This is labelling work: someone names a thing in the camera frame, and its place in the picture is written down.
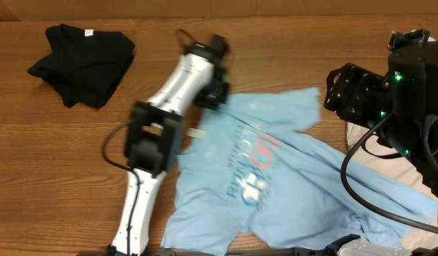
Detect light blue printed t-shirt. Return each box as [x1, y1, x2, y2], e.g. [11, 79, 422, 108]
[161, 87, 438, 255]

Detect black folded t-shirt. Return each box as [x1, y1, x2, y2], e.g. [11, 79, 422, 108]
[28, 23, 135, 109]

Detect beige shorts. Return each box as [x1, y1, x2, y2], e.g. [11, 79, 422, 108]
[353, 136, 438, 249]

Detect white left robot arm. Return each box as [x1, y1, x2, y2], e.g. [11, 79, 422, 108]
[101, 34, 230, 255]

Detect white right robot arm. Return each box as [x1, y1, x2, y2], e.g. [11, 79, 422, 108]
[324, 29, 438, 198]

